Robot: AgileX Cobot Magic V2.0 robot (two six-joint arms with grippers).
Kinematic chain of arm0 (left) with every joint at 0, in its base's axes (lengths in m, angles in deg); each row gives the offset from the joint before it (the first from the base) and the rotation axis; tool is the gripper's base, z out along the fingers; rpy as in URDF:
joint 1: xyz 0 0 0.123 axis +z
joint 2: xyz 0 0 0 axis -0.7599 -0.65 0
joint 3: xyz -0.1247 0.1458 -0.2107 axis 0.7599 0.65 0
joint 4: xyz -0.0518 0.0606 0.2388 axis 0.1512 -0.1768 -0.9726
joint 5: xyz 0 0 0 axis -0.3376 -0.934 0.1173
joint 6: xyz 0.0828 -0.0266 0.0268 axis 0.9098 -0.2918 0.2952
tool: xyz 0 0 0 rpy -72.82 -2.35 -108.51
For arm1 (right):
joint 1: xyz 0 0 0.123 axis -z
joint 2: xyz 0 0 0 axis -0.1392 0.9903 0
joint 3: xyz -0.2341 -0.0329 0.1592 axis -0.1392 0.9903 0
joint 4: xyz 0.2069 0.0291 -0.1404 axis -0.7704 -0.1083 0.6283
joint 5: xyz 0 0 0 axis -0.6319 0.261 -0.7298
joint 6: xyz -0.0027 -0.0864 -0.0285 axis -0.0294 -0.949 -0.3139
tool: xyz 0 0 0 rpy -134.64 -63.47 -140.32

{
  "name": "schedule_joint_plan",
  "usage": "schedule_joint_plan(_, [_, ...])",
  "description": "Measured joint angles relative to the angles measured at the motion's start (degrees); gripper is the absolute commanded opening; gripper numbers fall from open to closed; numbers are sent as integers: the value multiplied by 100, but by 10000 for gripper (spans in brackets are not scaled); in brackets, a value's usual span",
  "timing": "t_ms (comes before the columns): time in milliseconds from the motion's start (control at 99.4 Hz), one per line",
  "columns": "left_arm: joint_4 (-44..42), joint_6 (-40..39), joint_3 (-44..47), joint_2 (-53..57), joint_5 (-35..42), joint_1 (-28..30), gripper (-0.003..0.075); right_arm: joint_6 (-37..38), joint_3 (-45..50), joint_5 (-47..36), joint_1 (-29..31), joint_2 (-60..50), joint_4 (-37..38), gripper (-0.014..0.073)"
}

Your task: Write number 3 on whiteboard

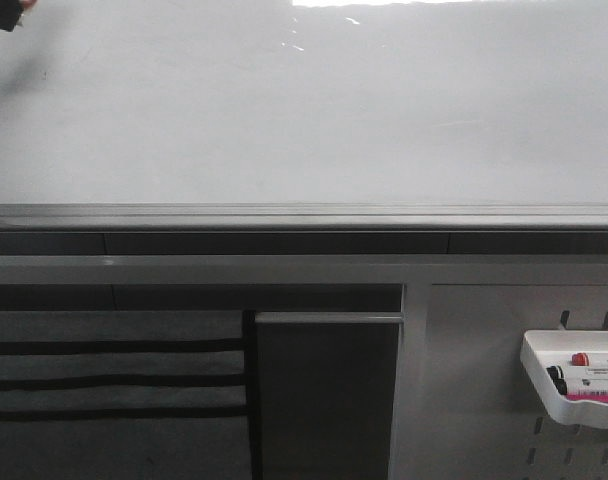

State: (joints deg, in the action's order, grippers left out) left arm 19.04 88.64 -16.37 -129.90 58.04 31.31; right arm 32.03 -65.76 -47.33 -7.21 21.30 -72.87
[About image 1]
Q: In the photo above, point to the grey aluminium whiteboard tray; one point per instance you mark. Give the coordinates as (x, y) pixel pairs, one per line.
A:
(303, 216)

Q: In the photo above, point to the upper black-capped white marker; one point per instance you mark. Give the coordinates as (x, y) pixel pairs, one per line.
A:
(577, 372)

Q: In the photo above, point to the red-capped white marker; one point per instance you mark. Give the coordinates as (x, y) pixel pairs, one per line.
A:
(590, 359)

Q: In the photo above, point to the black-capped white marker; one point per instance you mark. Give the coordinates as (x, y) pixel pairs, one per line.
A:
(581, 386)
(577, 372)

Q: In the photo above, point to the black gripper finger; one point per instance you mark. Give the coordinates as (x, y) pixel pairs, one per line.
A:
(10, 13)

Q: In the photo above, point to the white metal pegboard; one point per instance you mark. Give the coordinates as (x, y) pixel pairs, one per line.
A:
(466, 408)

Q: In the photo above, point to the white whiteboard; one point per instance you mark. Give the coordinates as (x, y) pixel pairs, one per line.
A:
(221, 102)

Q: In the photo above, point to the dark grey panel board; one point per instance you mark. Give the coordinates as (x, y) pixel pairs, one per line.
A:
(327, 385)

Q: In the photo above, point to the lower black-capped white marker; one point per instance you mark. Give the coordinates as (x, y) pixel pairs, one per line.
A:
(581, 386)

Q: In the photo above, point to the white plastic marker bin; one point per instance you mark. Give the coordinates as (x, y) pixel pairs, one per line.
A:
(545, 348)

